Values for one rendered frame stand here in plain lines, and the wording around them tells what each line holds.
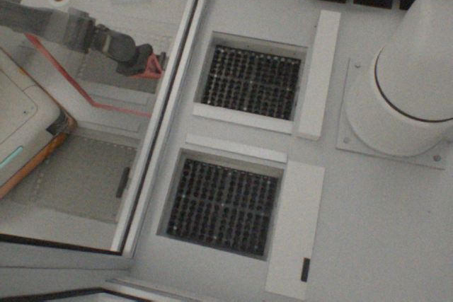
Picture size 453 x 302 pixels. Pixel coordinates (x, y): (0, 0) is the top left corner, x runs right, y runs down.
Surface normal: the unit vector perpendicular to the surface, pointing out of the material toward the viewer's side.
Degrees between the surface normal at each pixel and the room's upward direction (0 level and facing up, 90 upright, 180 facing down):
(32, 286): 90
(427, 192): 0
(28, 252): 90
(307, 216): 0
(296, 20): 0
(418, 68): 73
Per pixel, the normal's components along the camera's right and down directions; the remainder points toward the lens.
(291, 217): -0.05, -0.33
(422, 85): -0.29, 0.80
